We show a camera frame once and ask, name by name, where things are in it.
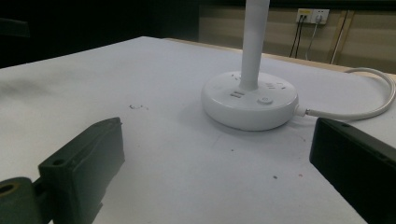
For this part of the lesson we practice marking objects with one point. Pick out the white desk lamp base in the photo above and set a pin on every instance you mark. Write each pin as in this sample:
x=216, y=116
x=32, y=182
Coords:
x=249, y=102

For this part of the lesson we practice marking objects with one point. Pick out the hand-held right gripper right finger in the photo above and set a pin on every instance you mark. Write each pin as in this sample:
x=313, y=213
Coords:
x=358, y=161

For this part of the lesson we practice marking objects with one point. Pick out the white wall socket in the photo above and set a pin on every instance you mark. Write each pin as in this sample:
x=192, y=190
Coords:
x=312, y=15

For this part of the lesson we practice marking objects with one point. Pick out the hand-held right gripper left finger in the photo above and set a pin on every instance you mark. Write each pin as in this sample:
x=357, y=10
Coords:
x=82, y=168

